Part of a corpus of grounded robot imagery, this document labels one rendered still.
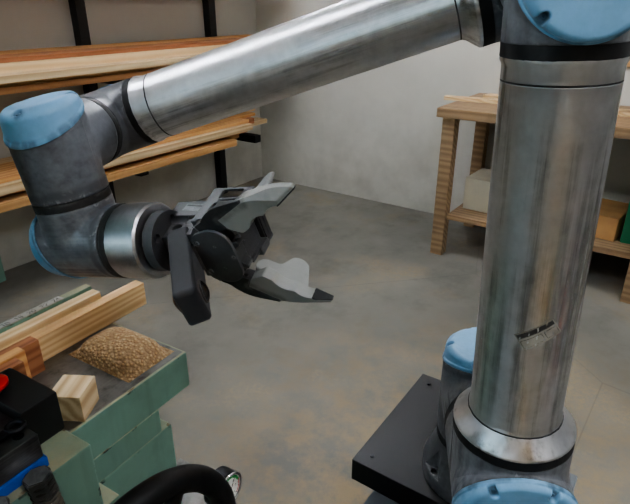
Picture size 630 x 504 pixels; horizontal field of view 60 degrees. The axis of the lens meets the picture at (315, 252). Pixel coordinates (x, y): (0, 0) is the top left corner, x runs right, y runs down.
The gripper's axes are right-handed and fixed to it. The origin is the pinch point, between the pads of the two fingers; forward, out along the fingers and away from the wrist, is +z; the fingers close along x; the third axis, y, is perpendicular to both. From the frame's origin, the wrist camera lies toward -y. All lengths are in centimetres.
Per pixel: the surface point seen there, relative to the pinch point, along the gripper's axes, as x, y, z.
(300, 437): 128, 49, -57
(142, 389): 19.4, -5.9, -28.8
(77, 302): 13.6, 4.0, -44.2
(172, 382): 23.4, -1.8, -28.3
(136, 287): 18.1, 11.9, -40.7
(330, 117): 144, 316, -129
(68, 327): 14.3, -0.3, -43.0
